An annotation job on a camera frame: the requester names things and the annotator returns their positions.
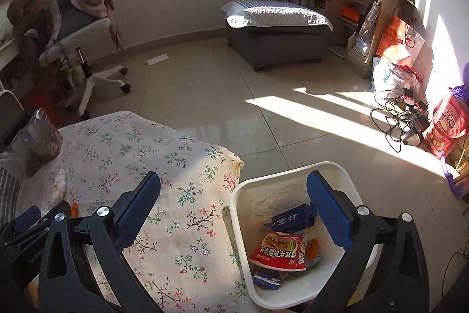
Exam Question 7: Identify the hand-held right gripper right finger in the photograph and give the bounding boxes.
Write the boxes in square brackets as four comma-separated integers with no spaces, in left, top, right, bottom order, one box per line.
[306,171,430,313]

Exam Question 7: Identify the floral tablecloth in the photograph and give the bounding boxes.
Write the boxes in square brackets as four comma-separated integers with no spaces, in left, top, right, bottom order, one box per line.
[16,111,264,313]

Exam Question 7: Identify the grey striped cloth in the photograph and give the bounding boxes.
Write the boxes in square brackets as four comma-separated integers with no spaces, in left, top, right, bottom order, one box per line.
[0,166,20,224]

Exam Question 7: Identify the orange paper bag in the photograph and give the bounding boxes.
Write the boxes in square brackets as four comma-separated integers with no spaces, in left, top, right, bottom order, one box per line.
[376,15,426,69]

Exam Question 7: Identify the blue cardboard box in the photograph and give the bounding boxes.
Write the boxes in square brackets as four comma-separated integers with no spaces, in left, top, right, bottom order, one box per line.
[270,203,318,235]

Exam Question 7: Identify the grey ottoman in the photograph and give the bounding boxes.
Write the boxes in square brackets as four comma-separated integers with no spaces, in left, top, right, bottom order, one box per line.
[225,19,329,73]

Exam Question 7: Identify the white plastic bag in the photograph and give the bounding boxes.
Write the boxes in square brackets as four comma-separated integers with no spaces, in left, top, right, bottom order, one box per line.
[371,57,423,94]

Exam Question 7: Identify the grey quilted cover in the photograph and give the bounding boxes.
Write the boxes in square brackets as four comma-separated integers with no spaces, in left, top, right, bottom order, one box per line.
[221,0,334,32]

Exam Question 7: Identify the white office chair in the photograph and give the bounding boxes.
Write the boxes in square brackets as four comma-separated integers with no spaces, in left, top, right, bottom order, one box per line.
[23,0,131,120]

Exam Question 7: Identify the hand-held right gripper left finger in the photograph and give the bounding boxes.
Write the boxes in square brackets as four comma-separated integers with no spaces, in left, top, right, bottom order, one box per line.
[38,172,162,313]

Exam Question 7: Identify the blue and white packet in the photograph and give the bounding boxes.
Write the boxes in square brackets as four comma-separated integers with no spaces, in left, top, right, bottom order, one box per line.
[252,269,283,290]

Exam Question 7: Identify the crumpled white tissue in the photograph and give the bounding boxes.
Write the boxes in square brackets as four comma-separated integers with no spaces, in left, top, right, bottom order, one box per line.
[52,168,67,202]

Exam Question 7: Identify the clear plastic jar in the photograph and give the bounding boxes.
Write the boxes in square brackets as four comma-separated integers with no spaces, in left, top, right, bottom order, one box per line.
[6,109,64,177]

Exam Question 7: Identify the white plastic bin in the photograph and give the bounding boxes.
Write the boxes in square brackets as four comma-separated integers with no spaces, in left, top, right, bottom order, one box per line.
[230,161,379,310]

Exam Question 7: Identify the orange wrapper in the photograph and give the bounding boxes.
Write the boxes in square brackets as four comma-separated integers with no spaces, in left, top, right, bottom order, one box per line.
[306,238,320,259]

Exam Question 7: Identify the red printed bag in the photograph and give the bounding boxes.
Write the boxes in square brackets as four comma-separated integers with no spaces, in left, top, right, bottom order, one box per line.
[424,93,469,162]

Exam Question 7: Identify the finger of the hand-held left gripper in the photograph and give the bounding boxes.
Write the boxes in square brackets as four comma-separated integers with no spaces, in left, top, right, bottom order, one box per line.
[0,201,71,252]

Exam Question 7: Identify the red instant noodle cup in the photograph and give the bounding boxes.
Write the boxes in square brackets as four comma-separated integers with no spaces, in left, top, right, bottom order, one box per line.
[249,231,308,272]

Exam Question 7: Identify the tangle of black cables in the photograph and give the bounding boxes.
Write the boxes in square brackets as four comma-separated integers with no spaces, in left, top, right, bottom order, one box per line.
[369,92,432,153]

